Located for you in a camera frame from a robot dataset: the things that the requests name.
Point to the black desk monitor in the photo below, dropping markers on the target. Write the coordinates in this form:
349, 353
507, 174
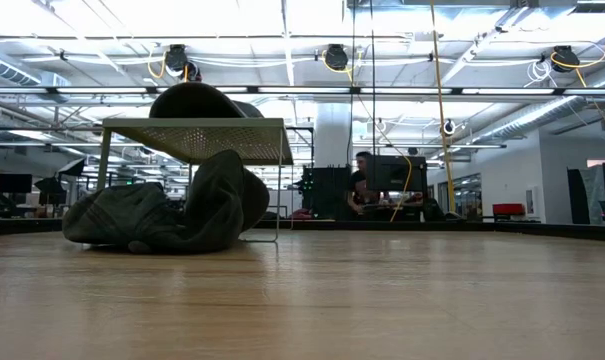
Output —
13, 183

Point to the black cabinet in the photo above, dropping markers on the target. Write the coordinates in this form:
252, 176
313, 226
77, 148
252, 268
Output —
327, 195

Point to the blue-grey cap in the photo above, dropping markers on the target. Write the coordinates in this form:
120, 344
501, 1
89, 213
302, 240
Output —
192, 102

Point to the black fabric panel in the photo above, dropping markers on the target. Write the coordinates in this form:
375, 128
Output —
577, 195

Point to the silver ventilation duct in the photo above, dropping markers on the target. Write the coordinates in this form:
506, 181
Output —
532, 117
7, 70

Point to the green perforated metal shelf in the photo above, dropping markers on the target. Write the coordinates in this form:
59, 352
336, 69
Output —
192, 123

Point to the person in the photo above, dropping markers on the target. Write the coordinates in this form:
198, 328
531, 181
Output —
358, 187

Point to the white column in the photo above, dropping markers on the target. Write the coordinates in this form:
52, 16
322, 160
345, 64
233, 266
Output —
332, 135

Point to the red storage bin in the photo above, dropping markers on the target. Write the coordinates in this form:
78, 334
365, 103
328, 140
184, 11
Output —
508, 209

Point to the black television screen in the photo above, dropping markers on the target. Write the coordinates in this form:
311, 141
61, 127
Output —
389, 175

